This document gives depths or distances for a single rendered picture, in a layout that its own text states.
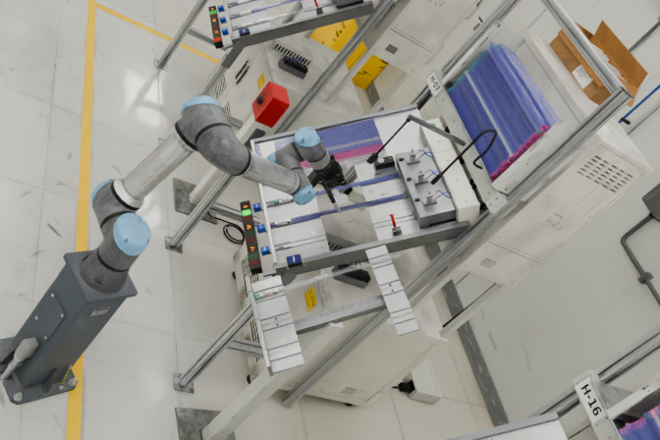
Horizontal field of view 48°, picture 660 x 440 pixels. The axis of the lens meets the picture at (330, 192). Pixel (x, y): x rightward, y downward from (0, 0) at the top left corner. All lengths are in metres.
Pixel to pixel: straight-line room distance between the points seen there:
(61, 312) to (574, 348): 2.62
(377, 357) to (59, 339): 1.35
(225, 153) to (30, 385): 1.12
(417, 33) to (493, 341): 1.80
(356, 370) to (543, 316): 1.36
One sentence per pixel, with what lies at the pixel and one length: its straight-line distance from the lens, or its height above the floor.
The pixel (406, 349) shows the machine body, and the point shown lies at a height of 0.50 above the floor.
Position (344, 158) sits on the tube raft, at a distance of 2.98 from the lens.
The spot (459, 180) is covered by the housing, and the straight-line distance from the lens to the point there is 2.77.
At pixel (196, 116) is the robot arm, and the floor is 1.15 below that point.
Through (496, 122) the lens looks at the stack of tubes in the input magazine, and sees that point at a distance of 2.72.
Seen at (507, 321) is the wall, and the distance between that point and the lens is 4.44.
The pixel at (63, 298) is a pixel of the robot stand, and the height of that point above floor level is 0.43.
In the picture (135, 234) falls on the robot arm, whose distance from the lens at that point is 2.31.
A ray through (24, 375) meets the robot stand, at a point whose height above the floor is 0.07.
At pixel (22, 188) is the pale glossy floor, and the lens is 3.41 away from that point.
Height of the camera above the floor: 2.28
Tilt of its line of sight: 29 degrees down
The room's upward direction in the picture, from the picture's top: 42 degrees clockwise
